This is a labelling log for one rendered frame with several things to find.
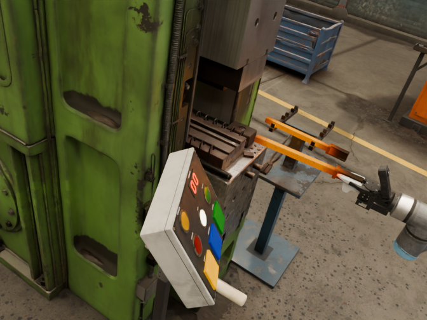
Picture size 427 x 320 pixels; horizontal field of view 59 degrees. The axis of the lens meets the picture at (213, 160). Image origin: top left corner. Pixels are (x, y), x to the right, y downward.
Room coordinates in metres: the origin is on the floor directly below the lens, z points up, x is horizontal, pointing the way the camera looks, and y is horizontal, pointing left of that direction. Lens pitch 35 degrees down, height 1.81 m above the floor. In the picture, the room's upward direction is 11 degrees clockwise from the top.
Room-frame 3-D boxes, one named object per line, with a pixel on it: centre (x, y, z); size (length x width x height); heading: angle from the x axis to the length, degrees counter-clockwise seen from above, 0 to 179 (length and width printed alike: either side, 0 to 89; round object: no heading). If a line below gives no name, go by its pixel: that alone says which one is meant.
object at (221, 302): (1.27, -0.12, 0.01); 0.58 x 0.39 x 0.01; 155
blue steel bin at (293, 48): (5.37, -0.67, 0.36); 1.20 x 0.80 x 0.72; 61
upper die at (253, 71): (1.38, 0.11, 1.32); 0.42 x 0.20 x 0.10; 65
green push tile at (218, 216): (0.85, -0.05, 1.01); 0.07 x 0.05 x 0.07; 0
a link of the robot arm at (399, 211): (1.05, -0.67, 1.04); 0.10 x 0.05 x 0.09; 155
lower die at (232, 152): (1.38, 0.11, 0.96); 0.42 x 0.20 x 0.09; 65
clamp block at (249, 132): (1.48, -0.10, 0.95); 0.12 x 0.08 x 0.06; 65
